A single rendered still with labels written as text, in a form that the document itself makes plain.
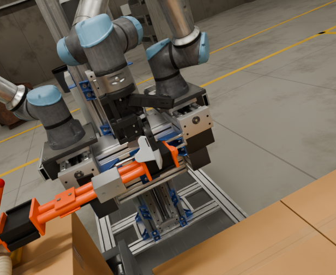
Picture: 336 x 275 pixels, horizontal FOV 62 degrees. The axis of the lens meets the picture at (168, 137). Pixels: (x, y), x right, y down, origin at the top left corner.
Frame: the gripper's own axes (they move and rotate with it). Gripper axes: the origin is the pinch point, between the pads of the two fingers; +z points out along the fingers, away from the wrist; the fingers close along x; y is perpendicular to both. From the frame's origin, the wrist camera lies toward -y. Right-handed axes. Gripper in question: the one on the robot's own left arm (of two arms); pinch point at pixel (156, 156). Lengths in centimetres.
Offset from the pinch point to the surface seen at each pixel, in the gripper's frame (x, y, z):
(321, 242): 8, -41, 53
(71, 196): 1.5, 22.6, -1.1
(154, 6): -597, -204, -24
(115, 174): 1.5, 11.2, -1.3
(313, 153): -89, -130, 107
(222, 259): -6, -9, 53
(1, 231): 2.7, 38.6, -1.5
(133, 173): 3.2, 7.0, -0.3
